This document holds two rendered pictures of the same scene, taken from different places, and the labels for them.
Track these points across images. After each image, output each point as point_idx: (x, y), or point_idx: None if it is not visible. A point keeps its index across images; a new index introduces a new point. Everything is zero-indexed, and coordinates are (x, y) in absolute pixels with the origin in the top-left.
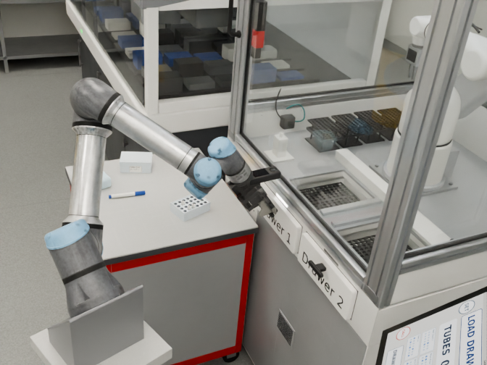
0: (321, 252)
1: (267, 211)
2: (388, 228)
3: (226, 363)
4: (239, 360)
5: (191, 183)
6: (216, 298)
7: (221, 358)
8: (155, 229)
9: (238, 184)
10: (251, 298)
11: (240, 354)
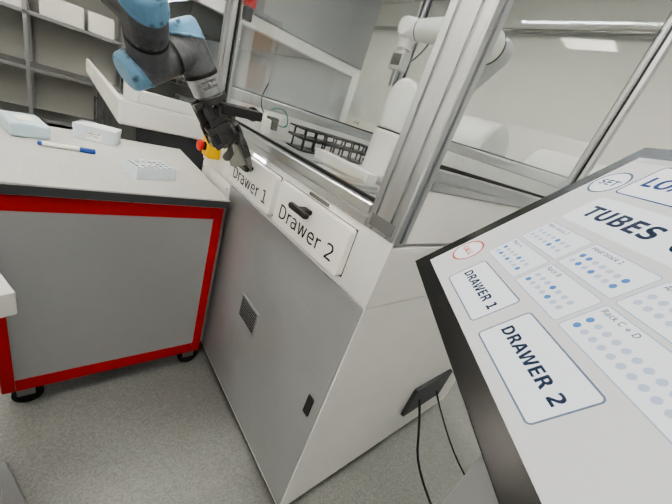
0: (306, 196)
1: (240, 160)
2: (431, 101)
3: (181, 363)
4: (196, 360)
5: (123, 50)
6: (171, 283)
7: (176, 358)
8: (90, 176)
9: (204, 100)
10: (215, 291)
11: (199, 354)
